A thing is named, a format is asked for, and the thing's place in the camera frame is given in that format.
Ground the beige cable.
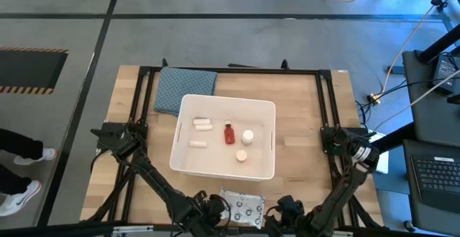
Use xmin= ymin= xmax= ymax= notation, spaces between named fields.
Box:
xmin=373 ymin=70 xmax=460 ymax=132

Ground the black metal rig frame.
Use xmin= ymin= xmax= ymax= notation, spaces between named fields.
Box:
xmin=80 ymin=57 xmax=387 ymax=237

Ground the black hazard striped floor mat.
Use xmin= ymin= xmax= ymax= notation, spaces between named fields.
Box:
xmin=0 ymin=47 xmax=69 ymax=95

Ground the person's white shoe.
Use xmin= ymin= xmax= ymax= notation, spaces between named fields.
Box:
xmin=0 ymin=180 xmax=42 ymax=217
xmin=13 ymin=147 xmax=58 ymax=166

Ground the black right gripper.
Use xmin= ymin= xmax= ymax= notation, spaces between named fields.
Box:
xmin=264 ymin=195 xmax=308 ymax=233

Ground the white perforated plastic basket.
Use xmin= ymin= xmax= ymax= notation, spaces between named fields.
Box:
xmin=169 ymin=93 xmax=277 ymax=182

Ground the blue dotted cloth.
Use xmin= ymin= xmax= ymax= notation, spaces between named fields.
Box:
xmin=153 ymin=66 xmax=219 ymax=118

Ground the white flat box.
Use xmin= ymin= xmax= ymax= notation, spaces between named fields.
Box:
xmin=368 ymin=131 xmax=390 ymax=175

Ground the black stand pole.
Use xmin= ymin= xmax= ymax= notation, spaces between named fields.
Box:
xmin=369 ymin=121 xmax=418 ymax=154
xmin=418 ymin=32 xmax=460 ymax=64

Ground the person's leg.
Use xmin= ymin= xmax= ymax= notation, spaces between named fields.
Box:
xmin=0 ymin=164 xmax=26 ymax=195
xmin=0 ymin=128 xmax=44 ymax=161

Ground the clear printed plastic package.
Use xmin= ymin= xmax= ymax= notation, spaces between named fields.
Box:
xmin=218 ymin=187 xmax=266 ymax=230

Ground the red medicine bottle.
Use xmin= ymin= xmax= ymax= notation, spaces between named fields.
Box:
xmin=224 ymin=119 xmax=236 ymax=145

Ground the black power adapter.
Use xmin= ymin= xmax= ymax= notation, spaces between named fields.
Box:
xmin=433 ymin=55 xmax=459 ymax=94

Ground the long yellow extension cable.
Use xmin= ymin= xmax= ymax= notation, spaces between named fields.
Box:
xmin=368 ymin=0 xmax=460 ymax=105

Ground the white pill bottle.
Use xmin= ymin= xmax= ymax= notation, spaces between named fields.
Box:
xmin=241 ymin=129 xmax=254 ymax=147

